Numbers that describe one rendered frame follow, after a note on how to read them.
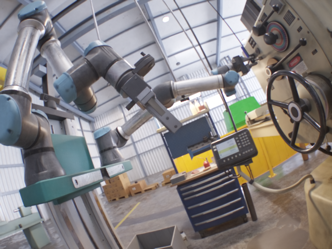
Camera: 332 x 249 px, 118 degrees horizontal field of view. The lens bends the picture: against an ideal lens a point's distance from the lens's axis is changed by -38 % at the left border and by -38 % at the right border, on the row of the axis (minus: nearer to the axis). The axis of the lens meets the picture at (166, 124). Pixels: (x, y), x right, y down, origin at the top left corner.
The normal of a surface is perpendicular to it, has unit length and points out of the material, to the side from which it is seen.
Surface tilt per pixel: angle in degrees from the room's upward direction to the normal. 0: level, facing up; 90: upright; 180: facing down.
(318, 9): 90
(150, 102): 124
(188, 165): 90
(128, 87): 97
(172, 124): 97
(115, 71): 100
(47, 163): 72
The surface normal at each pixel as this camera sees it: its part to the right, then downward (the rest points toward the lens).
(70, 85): 0.57, 0.22
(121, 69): 0.24, -0.25
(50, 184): 0.92, -0.39
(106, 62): -0.02, 0.00
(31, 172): 0.04, -0.49
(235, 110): -0.18, -0.20
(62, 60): 0.47, -0.46
